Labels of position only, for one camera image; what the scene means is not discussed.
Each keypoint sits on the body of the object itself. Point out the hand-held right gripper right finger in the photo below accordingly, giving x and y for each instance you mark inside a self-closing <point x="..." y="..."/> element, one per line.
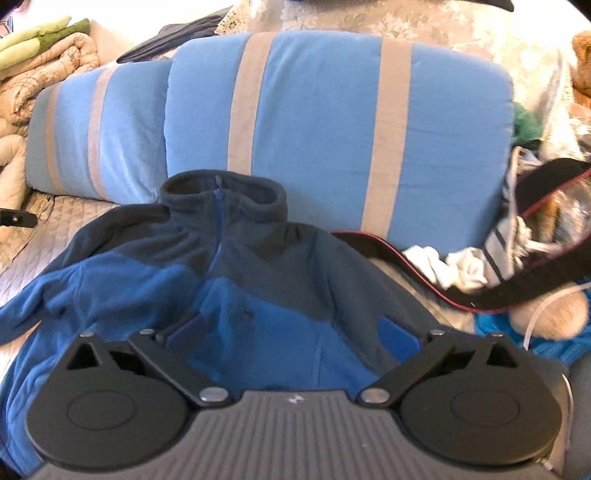
<point x="397" y="339"/>

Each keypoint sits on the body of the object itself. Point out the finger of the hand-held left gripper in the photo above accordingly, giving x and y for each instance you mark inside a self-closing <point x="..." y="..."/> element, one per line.
<point x="18" y="218"/>

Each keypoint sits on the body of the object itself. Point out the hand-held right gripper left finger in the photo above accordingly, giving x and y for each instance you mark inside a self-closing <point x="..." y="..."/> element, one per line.
<point x="187" y="334"/>

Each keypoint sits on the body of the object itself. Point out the blue fleece jacket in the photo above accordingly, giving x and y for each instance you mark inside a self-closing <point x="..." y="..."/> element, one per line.
<point x="277" y="286"/>

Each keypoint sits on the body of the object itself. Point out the plain beige comforter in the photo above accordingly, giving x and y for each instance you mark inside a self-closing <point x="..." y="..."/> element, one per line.
<point x="11" y="161"/>

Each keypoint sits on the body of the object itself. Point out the white quilted bedspread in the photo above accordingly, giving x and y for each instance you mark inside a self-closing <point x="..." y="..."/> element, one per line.
<point x="27" y="277"/>

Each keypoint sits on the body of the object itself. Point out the white crumpled cloth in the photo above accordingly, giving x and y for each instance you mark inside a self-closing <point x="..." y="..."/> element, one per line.
<point x="443" y="267"/>

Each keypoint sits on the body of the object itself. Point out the black and white striped cloth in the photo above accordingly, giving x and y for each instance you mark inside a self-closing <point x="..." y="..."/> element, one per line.
<point x="496" y="249"/>

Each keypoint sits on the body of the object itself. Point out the blue pillow with grey stripes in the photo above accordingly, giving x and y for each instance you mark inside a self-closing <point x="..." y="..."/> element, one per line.
<point x="314" y="138"/>
<point x="129" y="138"/>

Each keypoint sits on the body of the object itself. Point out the patterned beige quilt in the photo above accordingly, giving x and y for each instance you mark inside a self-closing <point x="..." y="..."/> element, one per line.
<point x="55" y="69"/>

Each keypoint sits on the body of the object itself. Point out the beige fuzzy plush ball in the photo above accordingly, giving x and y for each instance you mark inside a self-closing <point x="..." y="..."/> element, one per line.
<point x="554" y="314"/>

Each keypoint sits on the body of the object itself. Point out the black bag with red piping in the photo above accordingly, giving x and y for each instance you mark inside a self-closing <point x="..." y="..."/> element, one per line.
<point x="545" y="277"/>

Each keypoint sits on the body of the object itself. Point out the dark grey folded cloth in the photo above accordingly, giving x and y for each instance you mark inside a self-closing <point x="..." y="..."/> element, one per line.
<point x="152" y="46"/>

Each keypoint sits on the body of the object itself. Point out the dark green cloth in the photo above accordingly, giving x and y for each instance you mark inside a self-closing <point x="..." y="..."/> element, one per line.
<point x="525" y="124"/>

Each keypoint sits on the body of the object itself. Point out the brown teddy bear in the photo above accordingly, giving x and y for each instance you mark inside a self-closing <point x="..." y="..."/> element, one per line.
<point x="582" y="60"/>

